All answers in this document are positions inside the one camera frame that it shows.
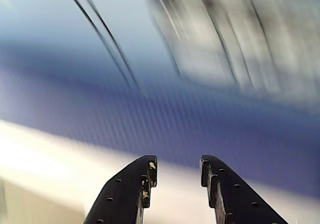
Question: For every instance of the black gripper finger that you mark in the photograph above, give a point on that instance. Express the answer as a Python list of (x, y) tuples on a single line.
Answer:
[(125, 191), (235, 196)]

